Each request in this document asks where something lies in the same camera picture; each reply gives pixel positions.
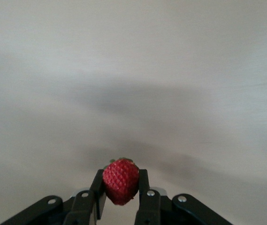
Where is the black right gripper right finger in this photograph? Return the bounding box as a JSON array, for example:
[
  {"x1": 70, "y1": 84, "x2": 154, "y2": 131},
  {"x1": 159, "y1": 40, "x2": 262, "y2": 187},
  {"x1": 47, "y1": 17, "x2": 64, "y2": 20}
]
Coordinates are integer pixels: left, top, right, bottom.
[{"x1": 134, "y1": 168, "x2": 232, "y2": 225}]

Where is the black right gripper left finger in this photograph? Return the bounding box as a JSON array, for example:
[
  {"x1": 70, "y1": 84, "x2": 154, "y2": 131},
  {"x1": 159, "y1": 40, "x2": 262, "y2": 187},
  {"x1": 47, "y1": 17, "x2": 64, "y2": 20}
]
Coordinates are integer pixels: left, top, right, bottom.
[{"x1": 1, "y1": 168, "x2": 108, "y2": 225}]

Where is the red toy strawberry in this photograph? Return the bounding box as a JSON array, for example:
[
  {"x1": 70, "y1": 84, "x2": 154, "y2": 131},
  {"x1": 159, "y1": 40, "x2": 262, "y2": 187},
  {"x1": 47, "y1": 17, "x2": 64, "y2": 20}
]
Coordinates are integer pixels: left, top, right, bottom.
[{"x1": 102, "y1": 158, "x2": 140, "y2": 206}]

